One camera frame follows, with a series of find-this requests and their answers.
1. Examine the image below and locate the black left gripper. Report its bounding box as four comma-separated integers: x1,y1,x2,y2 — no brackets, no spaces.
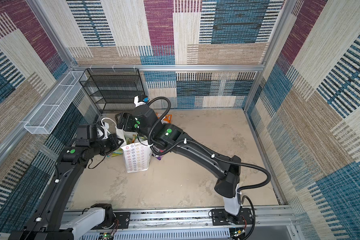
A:
90,133,124,157

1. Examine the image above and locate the black mesh shelf rack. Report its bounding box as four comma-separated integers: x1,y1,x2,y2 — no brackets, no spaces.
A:
79,68,147,114

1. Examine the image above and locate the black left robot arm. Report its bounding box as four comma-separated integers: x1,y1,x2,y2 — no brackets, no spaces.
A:
9,134,124,240

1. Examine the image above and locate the black corrugated cable right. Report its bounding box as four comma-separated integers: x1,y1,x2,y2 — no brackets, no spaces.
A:
146,95,272,240

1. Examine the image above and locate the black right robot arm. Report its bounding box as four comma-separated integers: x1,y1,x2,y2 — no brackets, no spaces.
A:
116,105,241,216

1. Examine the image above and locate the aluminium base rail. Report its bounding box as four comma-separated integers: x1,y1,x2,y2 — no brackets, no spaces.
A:
80,205,304,240

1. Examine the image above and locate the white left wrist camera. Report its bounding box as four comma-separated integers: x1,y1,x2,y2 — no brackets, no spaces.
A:
76,124,108,143

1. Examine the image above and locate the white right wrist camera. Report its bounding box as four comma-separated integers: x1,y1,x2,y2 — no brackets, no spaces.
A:
134,94,149,108

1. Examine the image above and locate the green snack bag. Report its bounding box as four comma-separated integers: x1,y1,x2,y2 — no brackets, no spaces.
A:
125,135,136,145

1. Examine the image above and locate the purple Fox's candy bag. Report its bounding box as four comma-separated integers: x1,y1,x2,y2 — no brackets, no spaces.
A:
152,146,164,161

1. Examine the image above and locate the white wire basket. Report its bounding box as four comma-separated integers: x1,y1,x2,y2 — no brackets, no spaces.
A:
24,71,83,135

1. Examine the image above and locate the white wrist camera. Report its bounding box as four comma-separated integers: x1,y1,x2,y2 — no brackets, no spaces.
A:
134,94,149,108
76,124,108,143

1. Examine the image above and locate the green yellow Fox's bag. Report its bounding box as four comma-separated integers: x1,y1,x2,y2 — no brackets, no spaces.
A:
109,148,124,157

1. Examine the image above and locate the orange snack bag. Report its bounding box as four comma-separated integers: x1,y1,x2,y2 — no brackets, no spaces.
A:
137,136,147,143
156,113,172,124

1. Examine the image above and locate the white paper bag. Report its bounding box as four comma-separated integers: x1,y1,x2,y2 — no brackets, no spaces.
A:
101,118,152,173

